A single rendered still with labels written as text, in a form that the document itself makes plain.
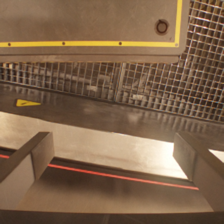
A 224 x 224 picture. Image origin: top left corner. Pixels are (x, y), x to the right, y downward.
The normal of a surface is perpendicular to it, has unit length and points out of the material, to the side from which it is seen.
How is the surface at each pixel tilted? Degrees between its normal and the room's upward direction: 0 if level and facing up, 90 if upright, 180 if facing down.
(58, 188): 75
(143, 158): 1
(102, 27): 0
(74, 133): 0
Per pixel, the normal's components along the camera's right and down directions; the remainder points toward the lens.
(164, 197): 0.18, -0.87
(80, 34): 0.00, 0.25
